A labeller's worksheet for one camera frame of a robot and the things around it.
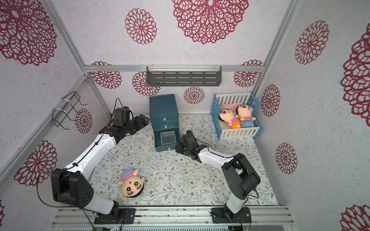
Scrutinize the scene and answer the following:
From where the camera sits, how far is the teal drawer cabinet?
0.95 metres

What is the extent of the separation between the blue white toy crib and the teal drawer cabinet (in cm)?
31

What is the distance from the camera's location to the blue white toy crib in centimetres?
102
